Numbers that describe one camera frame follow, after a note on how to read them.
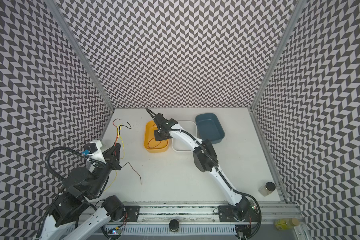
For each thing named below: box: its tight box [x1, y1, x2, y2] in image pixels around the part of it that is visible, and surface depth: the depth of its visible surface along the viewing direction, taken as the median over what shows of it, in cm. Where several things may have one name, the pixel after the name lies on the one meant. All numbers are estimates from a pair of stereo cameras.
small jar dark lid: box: [258, 181, 276, 197], surface depth 75 cm
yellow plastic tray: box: [144, 120, 170, 153], surface depth 100 cm
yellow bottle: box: [274, 217, 300, 231], surface depth 64 cm
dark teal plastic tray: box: [195, 112, 226, 144], surface depth 107 cm
